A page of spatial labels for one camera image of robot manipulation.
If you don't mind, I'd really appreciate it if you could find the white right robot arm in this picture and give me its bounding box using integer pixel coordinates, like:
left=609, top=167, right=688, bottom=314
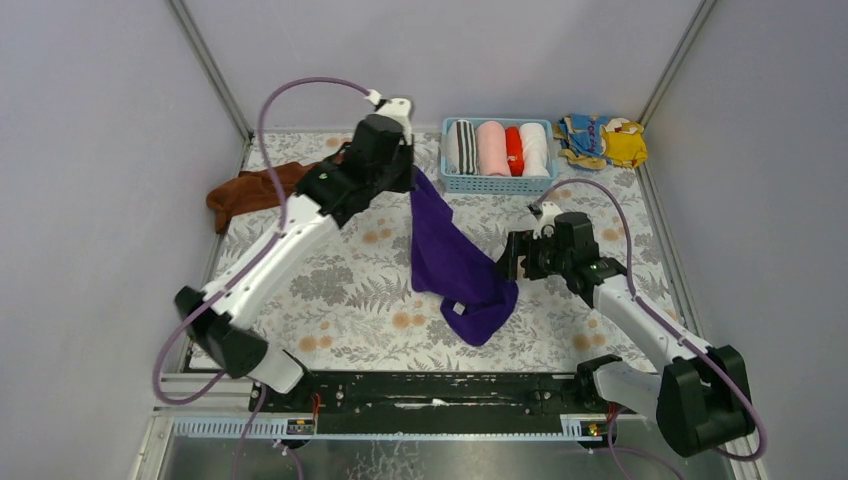
left=496, top=203, right=757, bottom=457

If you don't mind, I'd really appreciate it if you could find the red rolled towel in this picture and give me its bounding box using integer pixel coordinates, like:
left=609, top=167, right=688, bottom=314
left=505, top=126, right=524, bottom=177

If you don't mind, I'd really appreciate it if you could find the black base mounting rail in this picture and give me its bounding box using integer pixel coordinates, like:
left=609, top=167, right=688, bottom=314
left=249, top=370, right=611, bottom=441

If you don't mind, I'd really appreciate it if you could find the light blue plastic basket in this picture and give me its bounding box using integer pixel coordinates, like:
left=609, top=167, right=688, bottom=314
left=438, top=117, right=561, bottom=196

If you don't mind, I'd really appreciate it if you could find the slotted cable duct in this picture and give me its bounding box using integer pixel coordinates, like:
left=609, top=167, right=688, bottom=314
left=173, top=416, right=603, bottom=444

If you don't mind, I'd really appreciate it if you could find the pink rolled towel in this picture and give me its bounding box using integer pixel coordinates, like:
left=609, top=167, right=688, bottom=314
left=476, top=120, right=511, bottom=177

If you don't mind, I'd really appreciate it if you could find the brown towel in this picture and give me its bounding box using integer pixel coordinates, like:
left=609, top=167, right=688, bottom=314
left=206, top=162, right=318, bottom=234

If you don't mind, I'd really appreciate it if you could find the blue yellow cartoon towel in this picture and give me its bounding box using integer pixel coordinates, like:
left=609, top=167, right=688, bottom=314
left=553, top=114, right=648, bottom=171

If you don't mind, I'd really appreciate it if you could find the striped rolled towel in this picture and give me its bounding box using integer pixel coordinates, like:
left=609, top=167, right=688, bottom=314
left=444, top=119, right=479, bottom=175

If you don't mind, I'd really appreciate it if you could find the floral patterned table mat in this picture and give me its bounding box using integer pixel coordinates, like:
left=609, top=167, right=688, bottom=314
left=215, top=132, right=685, bottom=372

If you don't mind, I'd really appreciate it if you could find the white rolled towel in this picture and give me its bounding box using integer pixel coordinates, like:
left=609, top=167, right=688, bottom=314
left=519, top=122, right=550, bottom=177

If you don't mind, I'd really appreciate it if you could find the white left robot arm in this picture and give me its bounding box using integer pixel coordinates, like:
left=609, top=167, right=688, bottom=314
left=175, top=112, right=414, bottom=393

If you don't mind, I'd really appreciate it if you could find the purple towel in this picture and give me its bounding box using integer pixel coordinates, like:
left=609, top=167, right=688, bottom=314
left=409, top=169, right=519, bottom=347

